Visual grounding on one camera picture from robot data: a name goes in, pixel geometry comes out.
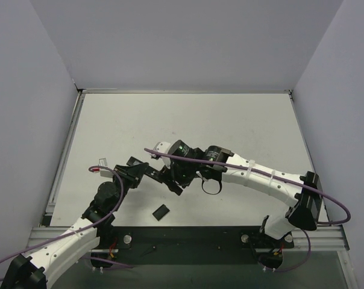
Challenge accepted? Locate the aluminium front rail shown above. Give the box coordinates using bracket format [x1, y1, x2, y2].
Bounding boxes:
[27, 226, 350, 252]

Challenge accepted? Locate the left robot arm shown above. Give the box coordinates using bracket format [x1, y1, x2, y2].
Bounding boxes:
[0, 163, 149, 288]

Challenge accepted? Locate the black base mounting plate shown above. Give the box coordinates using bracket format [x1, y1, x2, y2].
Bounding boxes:
[91, 226, 294, 266]

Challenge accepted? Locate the black battery cover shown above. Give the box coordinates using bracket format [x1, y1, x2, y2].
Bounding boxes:
[152, 204, 170, 221]

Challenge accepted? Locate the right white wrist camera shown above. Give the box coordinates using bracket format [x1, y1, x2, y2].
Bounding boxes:
[152, 141, 172, 169]

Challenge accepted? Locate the black remote control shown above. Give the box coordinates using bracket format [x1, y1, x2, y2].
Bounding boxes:
[145, 169, 165, 184]

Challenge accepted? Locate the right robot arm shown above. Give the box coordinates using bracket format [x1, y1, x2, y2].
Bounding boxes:
[150, 140, 322, 240]

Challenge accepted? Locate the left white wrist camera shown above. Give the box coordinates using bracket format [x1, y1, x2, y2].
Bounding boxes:
[91, 158, 111, 178]

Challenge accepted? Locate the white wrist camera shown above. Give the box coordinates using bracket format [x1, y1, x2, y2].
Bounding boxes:
[152, 141, 172, 169]
[91, 158, 111, 178]

